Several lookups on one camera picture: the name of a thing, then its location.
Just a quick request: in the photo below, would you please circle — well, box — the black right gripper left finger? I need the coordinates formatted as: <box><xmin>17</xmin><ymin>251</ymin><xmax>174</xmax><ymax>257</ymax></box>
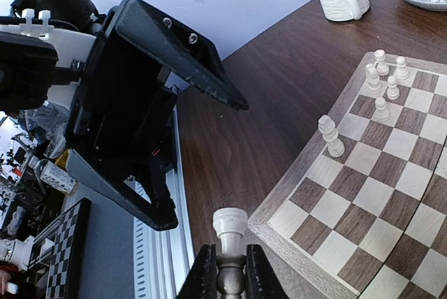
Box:
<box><xmin>177</xmin><ymin>244</ymin><xmax>217</xmax><ymax>299</ymax></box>

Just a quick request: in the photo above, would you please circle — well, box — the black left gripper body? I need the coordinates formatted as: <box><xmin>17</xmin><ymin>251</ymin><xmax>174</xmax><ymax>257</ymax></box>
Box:
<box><xmin>65</xmin><ymin>15</ymin><xmax>177</xmax><ymax>163</ymax></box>

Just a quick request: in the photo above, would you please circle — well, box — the white chess pawn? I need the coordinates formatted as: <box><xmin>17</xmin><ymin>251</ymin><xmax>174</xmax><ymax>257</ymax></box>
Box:
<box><xmin>386</xmin><ymin>75</ymin><xmax>400</xmax><ymax>101</ymax></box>
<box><xmin>395</xmin><ymin>56</ymin><xmax>409</xmax><ymax>81</ymax></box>

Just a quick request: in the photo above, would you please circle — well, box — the plastic bottle background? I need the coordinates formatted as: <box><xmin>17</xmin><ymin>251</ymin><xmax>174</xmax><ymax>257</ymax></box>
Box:
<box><xmin>34</xmin><ymin>159</ymin><xmax>77</xmax><ymax>195</ymax></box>

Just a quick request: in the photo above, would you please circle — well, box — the white chess rook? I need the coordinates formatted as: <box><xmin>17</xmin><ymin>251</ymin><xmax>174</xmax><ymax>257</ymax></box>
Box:
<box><xmin>213</xmin><ymin>207</ymin><xmax>248</xmax><ymax>298</ymax></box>
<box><xmin>374</xmin><ymin>49</ymin><xmax>390</xmax><ymax>76</ymax></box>

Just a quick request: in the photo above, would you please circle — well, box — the spare chess board background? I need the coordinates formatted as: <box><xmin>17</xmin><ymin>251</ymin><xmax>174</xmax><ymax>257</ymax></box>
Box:
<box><xmin>46</xmin><ymin>198</ymin><xmax>91</xmax><ymax>298</ymax></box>

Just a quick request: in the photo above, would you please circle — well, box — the wooden chess board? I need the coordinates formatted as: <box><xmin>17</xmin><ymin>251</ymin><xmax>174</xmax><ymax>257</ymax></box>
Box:
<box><xmin>249</xmin><ymin>52</ymin><xmax>446</xmax><ymax>298</ymax></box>

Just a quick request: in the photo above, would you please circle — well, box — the white chess knight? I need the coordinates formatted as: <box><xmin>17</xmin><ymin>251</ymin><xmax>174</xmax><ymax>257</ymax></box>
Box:
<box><xmin>365</xmin><ymin>64</ymin><xmax>382</xmax><ymax>96</ymax></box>

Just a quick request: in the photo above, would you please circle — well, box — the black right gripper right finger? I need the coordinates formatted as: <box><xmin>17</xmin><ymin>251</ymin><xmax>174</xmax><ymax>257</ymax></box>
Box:
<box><xmin>245</xmin><ymin>244</ymin><xmax>285</xmax><ymax>299</ymax></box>

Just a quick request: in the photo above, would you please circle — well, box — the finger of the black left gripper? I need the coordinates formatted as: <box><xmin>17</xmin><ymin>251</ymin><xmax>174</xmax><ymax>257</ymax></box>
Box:
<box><xmin>112</xmin><ymin>0</ymin><xmax>249</xmax><ymax>110</ymax></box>
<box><xmin>66</xmin><ymin>149</ymin><xmax>178</xmax><ymax>231</ymax></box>

